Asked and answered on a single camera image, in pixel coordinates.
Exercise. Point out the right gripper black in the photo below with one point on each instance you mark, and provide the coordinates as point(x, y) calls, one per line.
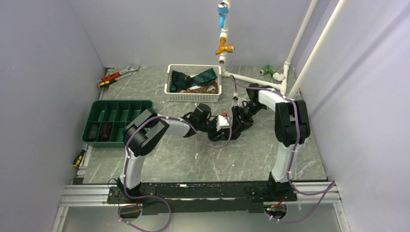
point(236, 111)

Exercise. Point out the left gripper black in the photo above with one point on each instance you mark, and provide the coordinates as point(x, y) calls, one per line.
point(216, 136)

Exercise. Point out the navy brown striped tie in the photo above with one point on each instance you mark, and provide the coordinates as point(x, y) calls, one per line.
point(237, 129)

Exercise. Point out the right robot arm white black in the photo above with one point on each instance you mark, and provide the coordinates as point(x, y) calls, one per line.
point(291, 128)

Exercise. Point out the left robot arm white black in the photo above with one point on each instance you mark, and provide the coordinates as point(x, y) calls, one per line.
point(143, 134)

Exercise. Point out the brown patterned tie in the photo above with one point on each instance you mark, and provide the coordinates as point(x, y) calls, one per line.
point(211, 88)

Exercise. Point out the green valve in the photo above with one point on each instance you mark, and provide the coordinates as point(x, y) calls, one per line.
point(267, 70)

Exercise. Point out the green striped tie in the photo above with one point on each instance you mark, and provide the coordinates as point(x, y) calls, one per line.
point(183, 81)

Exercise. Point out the white plastic basket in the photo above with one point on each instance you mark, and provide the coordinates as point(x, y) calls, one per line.
point(192, 70)

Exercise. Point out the orange valve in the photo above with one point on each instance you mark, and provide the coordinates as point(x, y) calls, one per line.
point(224, 46)

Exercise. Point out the green compartment tray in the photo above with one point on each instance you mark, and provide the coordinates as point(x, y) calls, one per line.
point(120, 113)

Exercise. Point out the maroon rolled tie in tray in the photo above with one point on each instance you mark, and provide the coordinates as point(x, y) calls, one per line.
point(105, 132)

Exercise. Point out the blue valve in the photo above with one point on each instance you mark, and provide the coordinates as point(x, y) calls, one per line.
point(223, 9)

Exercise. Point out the dark rolled tie in tray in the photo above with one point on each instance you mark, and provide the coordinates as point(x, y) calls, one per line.
point(92, 133)

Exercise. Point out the yellow black screwdriver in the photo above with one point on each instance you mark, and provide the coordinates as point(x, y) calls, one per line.
point(78, 159)

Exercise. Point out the white pvc pipe frame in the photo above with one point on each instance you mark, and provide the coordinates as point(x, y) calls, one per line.
point(282, 87)

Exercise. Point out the red handled adjustable wrench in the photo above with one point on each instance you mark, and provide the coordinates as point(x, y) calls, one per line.
point(114, 77)

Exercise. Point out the aluminium rail frame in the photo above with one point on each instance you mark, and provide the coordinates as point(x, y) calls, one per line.
point(315, 193)

